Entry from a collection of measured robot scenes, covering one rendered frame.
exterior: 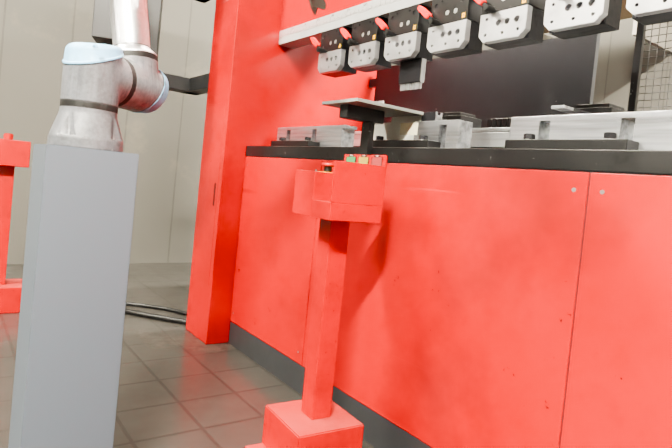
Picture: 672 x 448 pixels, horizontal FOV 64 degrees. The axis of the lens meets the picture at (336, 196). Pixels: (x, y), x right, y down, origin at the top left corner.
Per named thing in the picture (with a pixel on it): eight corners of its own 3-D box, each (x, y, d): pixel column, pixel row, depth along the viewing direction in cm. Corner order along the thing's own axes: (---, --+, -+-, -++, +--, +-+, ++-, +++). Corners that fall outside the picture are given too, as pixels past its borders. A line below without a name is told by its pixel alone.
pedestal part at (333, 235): (300, 411, 148) (320, 216, 147) (319, 408, 152) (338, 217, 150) (311, 420, 143) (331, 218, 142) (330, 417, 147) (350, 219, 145)
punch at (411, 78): (397, 90, 180) (400, 61, 179) (402, 91, 181) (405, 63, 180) (419, 87, 171) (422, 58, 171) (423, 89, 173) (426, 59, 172)
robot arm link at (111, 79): (45, 97, 114) (51, 33, 114) (92, 107, 127) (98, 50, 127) (91, 100, 110) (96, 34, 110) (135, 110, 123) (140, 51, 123)
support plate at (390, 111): (321, 104, 167) (321, 101, 167) (385, 117, 183) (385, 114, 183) (357, 101, 153) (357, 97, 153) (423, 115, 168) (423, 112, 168)
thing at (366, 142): (333, 175, 163) (340, 104, 163) (369, 179, 172) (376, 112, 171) (340, 176, 160) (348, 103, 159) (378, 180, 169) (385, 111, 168)
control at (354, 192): (291, 212, 150) (298, 148, 150) (340, 215, 159) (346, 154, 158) (329, 220, 133) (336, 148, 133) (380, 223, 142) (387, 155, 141)
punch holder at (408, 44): (382, 61, 181) (387, 12, 181) (401, 66, 186) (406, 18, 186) (414, 55, 169) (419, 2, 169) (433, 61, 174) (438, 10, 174)
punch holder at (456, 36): (425, 53, 165) (431, -1, 165) (444, 59, 170) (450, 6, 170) (463, 46, 153) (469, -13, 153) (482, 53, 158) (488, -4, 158)
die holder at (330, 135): (275, 148, 240) (277, 127, 239) (287, 150, 243) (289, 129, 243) (342, 150, 199) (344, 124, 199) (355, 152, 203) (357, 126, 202)
